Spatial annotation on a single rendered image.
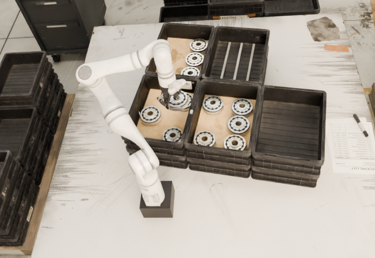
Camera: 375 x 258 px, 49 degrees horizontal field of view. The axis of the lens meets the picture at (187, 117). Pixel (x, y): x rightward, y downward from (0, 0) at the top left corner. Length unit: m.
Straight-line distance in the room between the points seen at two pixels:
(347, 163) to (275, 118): 0.39
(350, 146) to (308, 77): 0.48
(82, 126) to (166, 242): 0.82
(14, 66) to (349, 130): 2.25
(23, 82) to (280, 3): 1.99
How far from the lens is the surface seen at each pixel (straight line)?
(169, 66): 1.66
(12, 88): 3.00
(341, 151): 2.09
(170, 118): 2.02
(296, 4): 3.36
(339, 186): 2.00
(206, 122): 1.98
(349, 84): 2.37
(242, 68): 2.21
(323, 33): 2.62
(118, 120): 1.60
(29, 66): 3.10
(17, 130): 2.89
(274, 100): 2.06
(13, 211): 2.57
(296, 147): 1.91
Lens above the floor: 2.42
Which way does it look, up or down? 52 degrees down
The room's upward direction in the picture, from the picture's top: 10 degrees counter-clockwise
